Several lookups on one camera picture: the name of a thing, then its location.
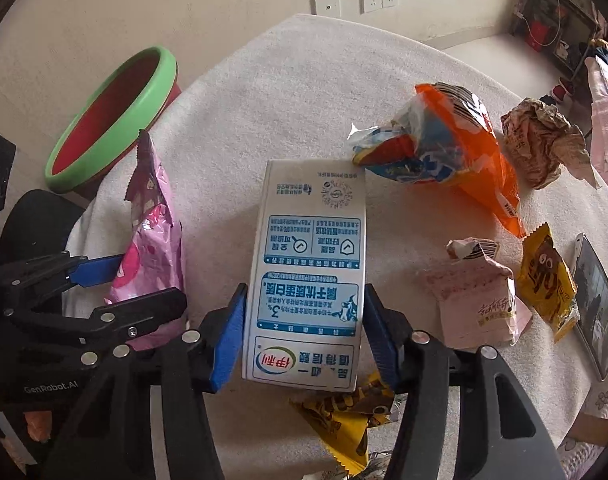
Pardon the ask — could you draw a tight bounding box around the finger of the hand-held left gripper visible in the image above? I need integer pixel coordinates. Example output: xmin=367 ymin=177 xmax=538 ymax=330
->
xmin=0 ymin=250 xmax=126 ymax=291
xmin=4 ymin=286 xmax=188 ymax=345

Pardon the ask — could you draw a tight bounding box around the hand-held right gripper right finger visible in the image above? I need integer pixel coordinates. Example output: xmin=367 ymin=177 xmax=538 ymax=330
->
xmin=363 ymin=282 xmax=570 ymax=480

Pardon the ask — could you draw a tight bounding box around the newspaper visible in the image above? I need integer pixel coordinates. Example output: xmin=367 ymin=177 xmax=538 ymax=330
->
xmin=500 ymin=97 xmax=600 ymax=192

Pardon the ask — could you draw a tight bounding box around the orange snack bag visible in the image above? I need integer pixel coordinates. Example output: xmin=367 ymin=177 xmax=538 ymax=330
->
xmin=350 ymin=82 xmax=528 ymax=239

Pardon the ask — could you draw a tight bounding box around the bed with pink sheet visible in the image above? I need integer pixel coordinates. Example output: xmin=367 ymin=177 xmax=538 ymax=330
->
xmin=582 ymin=55 xmax=608 ymax=192

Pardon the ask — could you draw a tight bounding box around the red bin with green rim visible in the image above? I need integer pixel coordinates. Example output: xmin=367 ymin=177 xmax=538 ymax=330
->
xmin=44 ymin=46 xmax=179 ymax=196

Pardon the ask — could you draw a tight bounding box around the white tablecloth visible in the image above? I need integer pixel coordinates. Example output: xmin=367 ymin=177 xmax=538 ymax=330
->
xmin=64 ymin=12 xmax=608 ymax=480

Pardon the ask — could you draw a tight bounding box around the smartphone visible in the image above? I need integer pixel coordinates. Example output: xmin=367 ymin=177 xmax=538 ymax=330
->
xmin=570 ymin=232 xmax=608 ymax=382

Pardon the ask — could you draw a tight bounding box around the floral cloth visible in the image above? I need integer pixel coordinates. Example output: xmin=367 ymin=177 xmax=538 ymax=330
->
xmin=556 ymin=379 xmax=608 ymax=476

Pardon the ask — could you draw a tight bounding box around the person's left hand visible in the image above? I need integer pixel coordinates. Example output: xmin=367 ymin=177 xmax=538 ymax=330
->
xmin=23 ymin=410 xmax=54 ymax=444

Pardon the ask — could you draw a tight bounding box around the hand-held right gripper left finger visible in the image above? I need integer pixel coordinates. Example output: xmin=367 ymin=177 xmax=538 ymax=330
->
xmin=41 ymin=282 xmax=249 ymax=480

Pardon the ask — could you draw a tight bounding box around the dark clothes pile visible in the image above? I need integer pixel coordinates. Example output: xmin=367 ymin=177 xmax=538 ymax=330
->
xmin=581 ymin=36 xmax=608 ymax=69

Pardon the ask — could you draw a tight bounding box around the pink white paper packet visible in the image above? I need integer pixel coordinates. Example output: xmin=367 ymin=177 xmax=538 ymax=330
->
xmin=417 ymin=237 xmax=533 ymax=350

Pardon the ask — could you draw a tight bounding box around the white cable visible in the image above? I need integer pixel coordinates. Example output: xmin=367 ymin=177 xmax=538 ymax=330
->
xmin=546 ymin=0 xmax=567 ymax=48

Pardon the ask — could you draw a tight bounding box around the pink snack bag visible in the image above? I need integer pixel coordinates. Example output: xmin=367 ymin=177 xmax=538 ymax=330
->
xmin=104 ymin=129 xmax=185 ymax=354

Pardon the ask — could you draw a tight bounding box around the yellow snack wrapper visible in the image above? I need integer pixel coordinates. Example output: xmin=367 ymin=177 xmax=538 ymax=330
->
xmin=515 ymin=222 xmax=580 ymax=344
xmin=289 ymin=371 xmax=409 ymax=477

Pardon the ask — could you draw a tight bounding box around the blue white milk carton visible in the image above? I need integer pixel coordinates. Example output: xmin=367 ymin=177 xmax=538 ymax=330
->
xmin=242 ymin=158 xmax=368 ymax=394

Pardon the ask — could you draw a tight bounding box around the metal shelf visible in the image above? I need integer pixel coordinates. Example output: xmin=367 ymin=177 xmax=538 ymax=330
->
xmin=510 ymin=0 xmax=603 ymax=75

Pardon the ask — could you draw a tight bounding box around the dark trouser leg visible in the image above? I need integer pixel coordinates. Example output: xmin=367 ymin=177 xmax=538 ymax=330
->
xmin=0 ymin=191 xmax=88 ymax=272

